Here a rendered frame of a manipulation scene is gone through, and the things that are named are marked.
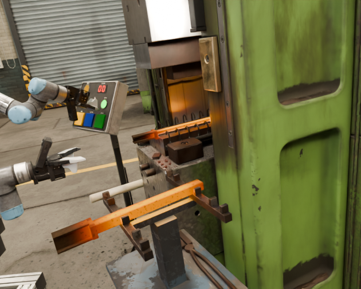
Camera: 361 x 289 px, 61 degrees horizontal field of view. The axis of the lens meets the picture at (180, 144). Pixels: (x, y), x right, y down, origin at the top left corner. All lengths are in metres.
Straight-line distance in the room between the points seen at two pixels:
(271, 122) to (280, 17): 0.32
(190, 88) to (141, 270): 0.90
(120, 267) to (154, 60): 0.73
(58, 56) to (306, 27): 8.37
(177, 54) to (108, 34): 7.90
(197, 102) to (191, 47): 0.40
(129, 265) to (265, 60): 0.75
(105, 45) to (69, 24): 1.02
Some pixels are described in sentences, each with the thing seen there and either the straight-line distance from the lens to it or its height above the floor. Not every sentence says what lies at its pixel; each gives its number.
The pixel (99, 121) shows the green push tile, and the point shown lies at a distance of 1.68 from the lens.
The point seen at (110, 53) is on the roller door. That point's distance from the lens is 9.09.
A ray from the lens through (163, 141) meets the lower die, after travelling 1.25.
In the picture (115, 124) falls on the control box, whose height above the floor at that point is 0.98.
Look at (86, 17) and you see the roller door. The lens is 9.13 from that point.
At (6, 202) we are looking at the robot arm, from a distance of 1.27.
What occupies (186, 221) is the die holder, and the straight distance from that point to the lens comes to 1.25.
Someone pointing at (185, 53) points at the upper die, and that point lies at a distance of 1.24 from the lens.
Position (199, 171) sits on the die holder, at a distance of 1.18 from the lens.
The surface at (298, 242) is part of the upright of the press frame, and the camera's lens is 1.36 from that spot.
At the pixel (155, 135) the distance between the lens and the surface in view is 1.28.
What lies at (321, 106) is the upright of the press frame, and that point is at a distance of 1.11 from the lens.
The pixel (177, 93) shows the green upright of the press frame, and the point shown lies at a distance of 1.52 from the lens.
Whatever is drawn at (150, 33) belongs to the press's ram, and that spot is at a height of 1.39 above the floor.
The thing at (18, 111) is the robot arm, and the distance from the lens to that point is 1.40.
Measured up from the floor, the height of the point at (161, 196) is 0.98.
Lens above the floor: 1.36
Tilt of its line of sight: 19 degrees down
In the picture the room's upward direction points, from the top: 8 degrees counter-clockwise
